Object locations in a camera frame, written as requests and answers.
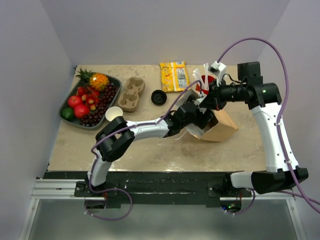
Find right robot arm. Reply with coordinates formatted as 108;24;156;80
199;61;309;197

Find dark green fruit tray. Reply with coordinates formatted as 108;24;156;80
58;75;122;131

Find yellow snack bag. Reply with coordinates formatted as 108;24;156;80
159;61;190;93

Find toy pineapple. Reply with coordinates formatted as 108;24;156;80
76;68;110;92

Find dark purple grape bunch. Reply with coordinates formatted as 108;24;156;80
80;83;116;126

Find black mounting base plate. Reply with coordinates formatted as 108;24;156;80
43;171;252;208

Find brown paper bag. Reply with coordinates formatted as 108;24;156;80
173;88;239;142

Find red plastic cup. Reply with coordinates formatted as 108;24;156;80
201;75;216;95

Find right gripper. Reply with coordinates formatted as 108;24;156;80
199;77;246;111

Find purple cable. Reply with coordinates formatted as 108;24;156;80
216;37;320;216
83;79;205;220

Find red toy apple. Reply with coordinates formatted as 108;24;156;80
67;95;83;109
73;104;90;119

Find green toy lime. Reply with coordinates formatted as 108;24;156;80
61;107;75;122

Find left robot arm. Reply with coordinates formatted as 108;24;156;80
85;96;217;196

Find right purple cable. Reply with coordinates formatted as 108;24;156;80
216;37;320;216

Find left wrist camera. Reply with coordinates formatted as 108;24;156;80
194;93;206;106

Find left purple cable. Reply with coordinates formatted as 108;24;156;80
83;79;205;220

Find white wrapped straw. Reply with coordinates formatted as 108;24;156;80
203;63;209;90
192;68;203;93

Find red toy strawberries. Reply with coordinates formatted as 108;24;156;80
76;86;100;111

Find cardboard cup carrier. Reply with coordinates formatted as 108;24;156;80
118;77;146;113

